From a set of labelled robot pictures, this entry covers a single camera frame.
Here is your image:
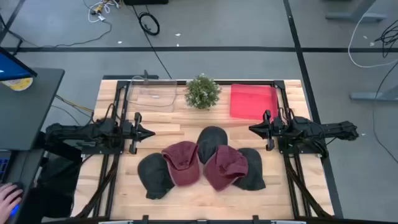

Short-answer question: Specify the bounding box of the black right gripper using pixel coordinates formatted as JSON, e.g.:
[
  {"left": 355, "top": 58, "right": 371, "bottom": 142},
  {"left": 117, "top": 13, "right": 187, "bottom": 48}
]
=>
[{"left": 248, "top": 109, "right": 292, "bottom": 152}]

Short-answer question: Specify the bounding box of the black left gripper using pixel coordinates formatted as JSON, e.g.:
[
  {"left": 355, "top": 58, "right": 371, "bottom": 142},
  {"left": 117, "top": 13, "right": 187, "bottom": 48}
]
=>
[{"left": 122, "top": 111, "right": 156, "bottom": 155}]

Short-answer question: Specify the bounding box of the black baseball cap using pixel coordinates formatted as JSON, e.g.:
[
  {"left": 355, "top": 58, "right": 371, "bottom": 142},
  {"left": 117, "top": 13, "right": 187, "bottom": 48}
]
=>
[
  {"left": 137, "top": 152, "right": 176, "bottom": 200},
  {"left": 196, "top": 125, "right": 229, "bottom": 165},
  {"left": 233, "top": 147, "right": 267, "bottom": 192}
]

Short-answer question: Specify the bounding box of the maroon baseball cap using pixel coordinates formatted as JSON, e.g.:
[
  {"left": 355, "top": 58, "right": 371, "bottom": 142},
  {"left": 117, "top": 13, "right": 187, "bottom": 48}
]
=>
[
  {"left": 161, "top": 140, "right": 201, "bottom": 187},
  {"left": 203, "top": 144, "right": 249, "bottom": 192}
]

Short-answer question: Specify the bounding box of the red translucent plastic bin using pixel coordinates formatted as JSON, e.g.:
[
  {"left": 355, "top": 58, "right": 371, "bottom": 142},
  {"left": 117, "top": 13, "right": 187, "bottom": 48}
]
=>
[{"left": 229, "top": 83, "right": 279, "bottom": 122}]

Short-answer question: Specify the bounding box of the clear plastic bin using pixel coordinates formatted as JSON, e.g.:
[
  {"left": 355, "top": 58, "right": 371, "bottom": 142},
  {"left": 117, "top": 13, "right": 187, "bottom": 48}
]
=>
[{"left": 125, "top": 75, "right": 178, "bottom": 114}]

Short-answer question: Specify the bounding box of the green potted artificial plant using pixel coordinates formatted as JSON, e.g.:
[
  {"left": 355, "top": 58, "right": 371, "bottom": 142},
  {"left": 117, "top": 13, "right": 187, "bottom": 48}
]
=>
[{"left": 183, "top": 73, "right": 223, "bottom": 111}]

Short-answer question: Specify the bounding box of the black desk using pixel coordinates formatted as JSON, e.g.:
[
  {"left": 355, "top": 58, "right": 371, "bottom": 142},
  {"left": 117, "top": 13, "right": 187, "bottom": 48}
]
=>
[{"left": 0, "top": 67, "right": 66, "bottom": 152}]

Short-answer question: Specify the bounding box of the grey desk foot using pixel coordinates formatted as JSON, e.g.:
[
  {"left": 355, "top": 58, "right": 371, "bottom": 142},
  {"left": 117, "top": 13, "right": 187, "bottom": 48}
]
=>
[
  {"left": 349, "top": 85, "right": 398, "bottom": 102},
  {"left": 324, "top": 0, "right": 388, "bottom": 24}
]

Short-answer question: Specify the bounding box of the black box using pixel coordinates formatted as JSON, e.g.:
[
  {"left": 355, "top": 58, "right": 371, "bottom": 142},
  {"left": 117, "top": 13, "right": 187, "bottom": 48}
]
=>
[{"left": 123, "top": 0, "right": 170, "bottom": 6}]

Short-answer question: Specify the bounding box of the yellow round disc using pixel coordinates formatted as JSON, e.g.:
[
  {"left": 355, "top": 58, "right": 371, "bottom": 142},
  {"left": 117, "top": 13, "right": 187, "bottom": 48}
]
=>
[{"left": 1, "top": 77, "right": 34, "bottom": 92}]

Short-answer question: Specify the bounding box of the backlit keyboard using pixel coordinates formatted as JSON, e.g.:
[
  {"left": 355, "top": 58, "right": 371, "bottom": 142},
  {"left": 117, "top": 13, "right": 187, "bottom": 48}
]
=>
[{"left": 0, "top": 150, "right": 12, "bottom": 182}]

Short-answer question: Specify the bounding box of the monitor with blue screen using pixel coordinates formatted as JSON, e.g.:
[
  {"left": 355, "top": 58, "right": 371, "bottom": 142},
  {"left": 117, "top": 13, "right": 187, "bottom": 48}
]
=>
[{"left": 0, "top": 46, "right": 39, "bottom": 83}]

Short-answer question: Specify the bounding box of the black computer mouse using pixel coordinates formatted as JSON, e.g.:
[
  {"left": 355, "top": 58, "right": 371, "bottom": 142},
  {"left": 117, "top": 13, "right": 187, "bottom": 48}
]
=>
[{"left": 8, "top": 181, "right": 25, "bottom": 219}]

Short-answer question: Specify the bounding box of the person's hand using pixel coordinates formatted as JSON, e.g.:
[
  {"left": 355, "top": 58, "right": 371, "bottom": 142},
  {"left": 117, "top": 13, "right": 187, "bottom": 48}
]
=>
[{"left": 0, "top": 182, "right": 24, "bottom": 223}]

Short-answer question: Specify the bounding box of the black tripod stand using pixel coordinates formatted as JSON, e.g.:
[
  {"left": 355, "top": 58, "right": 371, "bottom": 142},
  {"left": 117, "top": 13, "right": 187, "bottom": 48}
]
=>
[{"left": 0, "top": 0, "right": 27, "bottom": 56}]

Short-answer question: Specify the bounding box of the black metal rig frame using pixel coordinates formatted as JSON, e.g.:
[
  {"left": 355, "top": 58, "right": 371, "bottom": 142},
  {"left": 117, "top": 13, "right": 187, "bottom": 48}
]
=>
[{"left": 71, "top": 78, "right": 336, "bottom": 224}]

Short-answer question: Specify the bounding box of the yellow cable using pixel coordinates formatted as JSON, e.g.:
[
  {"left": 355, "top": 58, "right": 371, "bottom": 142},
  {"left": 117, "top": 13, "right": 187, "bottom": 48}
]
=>
[{"left": 55, "top": 94, "right": 95, "bottom": 113}]

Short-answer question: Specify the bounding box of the thin black floor cable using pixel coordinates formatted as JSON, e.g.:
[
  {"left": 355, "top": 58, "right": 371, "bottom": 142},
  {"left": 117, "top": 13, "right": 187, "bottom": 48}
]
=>
[{"left": 24, "top": 20, "right": 113, "bottom": 49}]

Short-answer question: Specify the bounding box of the coiled black cable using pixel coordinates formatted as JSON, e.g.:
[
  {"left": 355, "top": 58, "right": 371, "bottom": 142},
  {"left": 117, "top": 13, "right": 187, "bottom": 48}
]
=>
[{"left": 132, "top": 4, "right": 173, "bottom": 79}]

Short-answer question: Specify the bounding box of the long white cable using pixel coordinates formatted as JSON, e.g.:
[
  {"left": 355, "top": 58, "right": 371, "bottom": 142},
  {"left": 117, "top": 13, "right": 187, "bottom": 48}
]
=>
[{"left": 347, "top": 12, "right": 398, "bottom": 69}]

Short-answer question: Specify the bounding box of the white cable bundle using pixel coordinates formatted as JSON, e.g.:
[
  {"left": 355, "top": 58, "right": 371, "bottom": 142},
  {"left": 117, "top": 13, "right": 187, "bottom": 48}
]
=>
[{"left": 81, "top": 0, "right": 121, "bottom": 24}]

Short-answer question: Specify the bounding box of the black cable bundle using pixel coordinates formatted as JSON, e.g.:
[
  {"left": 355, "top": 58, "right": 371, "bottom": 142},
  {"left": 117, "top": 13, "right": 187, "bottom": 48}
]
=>
[{"left": 374, "top": 18, "right": 398, "bottom": 58}]

